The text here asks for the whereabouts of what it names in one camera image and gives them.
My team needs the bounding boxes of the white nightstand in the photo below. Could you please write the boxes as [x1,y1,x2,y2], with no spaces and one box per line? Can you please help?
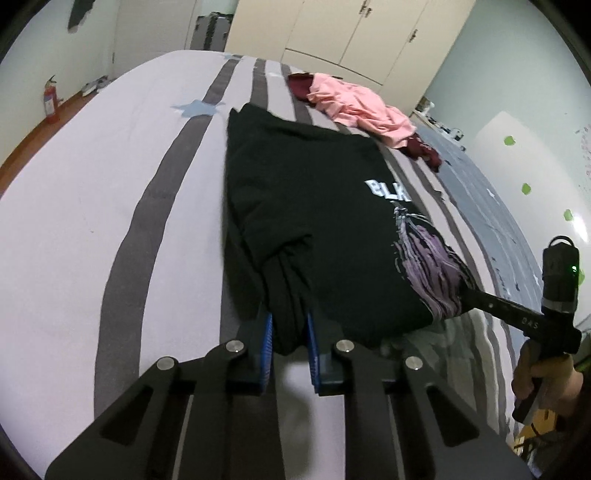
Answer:
[409,97,467,149]

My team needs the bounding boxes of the grey ribbed suitcase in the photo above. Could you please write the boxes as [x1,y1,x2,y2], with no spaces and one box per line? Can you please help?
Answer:
[189,14,232,51]

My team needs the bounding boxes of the flower wall stickers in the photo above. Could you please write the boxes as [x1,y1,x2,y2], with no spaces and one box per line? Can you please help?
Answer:
[573,124,591,195]

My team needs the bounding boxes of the person's right hand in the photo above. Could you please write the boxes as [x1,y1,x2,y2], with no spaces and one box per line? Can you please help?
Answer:
[512,342,583,418]

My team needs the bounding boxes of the white headboard with green stickers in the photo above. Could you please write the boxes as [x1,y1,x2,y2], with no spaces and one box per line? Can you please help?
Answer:
[462,111,591,259]

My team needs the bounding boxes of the cream four-door wardrobe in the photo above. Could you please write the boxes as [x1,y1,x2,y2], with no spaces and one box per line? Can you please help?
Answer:
[226,0,476,86]

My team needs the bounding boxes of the maroon garment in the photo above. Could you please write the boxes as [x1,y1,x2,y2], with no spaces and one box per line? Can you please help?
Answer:
[287,71,444,174]

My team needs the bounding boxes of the pink garment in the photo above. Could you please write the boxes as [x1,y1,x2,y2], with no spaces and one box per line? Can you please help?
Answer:
[307,73,417,149]

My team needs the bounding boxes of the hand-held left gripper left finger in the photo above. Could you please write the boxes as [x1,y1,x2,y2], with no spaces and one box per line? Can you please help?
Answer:
[44,310,274,480]

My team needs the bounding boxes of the white room door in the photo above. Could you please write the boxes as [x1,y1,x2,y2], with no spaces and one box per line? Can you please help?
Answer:
[115,0,199,79]

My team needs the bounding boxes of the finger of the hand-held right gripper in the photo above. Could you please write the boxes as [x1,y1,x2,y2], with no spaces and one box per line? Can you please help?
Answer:
[463,284,498,315]

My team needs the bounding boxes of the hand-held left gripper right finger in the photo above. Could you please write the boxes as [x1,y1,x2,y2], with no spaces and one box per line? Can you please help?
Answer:
[304,308,532,480]

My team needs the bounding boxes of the red fire extinguisher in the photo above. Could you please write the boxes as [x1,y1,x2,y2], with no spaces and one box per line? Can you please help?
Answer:
[42,76,61,124]

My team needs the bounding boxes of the dark hanging garment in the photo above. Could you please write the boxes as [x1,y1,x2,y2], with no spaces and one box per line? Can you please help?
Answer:
[68,0,95,31]

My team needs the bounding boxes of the black printed t-shirt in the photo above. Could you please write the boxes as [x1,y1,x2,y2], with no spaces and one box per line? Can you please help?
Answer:
[223,102,478,356]

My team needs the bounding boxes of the striped star bed cover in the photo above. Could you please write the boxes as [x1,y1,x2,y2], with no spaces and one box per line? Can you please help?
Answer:
[0,48,568,480]

